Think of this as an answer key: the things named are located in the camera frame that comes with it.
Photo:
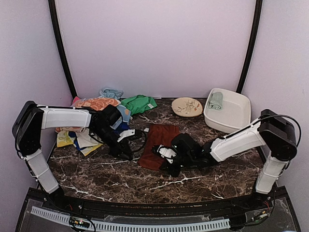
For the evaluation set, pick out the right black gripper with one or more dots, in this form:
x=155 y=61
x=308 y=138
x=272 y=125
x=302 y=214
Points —
x=166 y=166

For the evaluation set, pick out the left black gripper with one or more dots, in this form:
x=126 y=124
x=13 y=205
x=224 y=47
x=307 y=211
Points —
x=121 y=148

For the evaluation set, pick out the dark red towel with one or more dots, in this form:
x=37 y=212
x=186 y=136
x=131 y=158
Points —
x=158 y=134

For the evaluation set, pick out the mint green panda towel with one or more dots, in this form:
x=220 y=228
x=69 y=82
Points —
x=216 y=101

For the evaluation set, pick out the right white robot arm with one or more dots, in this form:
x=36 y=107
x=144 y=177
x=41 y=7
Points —
x=275 y=131

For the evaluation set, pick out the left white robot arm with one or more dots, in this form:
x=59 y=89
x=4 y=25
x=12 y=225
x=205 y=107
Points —
x=33 y=120

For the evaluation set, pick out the white yellow patterned towel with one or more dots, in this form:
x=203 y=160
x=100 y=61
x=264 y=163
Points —
x=63 y=140

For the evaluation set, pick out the royal blue towel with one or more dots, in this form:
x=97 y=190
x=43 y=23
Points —
x=123 y=126

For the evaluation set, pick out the orange pink patterned towel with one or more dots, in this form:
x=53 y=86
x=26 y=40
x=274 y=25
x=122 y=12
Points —
x=97 y=104

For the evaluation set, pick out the blue orange patterned towel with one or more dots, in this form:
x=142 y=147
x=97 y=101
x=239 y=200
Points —
x=124 y=118

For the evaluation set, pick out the light blue towel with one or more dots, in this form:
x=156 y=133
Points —
x=110 y=93

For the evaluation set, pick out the bright green towel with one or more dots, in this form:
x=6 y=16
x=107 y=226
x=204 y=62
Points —
x=139 y=104

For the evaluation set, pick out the beige bird ceramic plate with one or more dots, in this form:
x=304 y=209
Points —
x=187 y=107

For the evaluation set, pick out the white plastic tub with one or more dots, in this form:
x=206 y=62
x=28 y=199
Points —
x=234 y=114

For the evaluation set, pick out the small green circuit board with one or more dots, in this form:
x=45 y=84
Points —
x=78 y=222

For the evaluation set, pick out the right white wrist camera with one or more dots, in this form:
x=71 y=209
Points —
x=165 y=152

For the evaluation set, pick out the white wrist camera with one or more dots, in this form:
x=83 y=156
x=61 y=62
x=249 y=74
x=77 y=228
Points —
x=165 y=152
x=125 y=134

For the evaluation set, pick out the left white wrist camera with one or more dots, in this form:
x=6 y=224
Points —
x=125 y=134

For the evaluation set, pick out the white slotted cable duct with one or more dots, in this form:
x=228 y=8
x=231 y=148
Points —
x=123 y=224

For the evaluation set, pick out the black front table rail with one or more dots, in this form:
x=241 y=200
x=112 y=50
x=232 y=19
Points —
x=233 y=206

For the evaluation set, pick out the left black frame post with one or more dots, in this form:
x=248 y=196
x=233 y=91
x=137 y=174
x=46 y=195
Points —
x=60 y=47

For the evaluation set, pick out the black frame post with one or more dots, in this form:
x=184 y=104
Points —
x=251 y=45
x=60 y=47

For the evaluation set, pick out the right black frame post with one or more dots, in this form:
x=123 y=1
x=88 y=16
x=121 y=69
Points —
x=251 y=45

